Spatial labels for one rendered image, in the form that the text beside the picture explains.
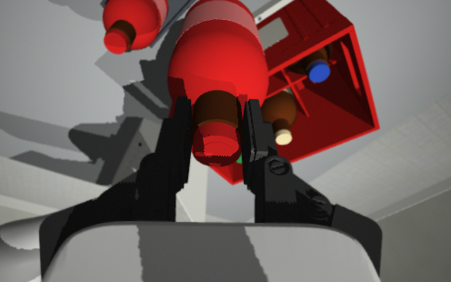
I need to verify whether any brown bottle with cream cap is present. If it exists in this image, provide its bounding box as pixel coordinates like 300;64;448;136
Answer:
260;87;297;145

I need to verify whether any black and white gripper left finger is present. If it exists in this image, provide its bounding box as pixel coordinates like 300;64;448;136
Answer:
39;96;192;281

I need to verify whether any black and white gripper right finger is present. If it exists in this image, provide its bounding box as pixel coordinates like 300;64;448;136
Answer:
241;99;382;277

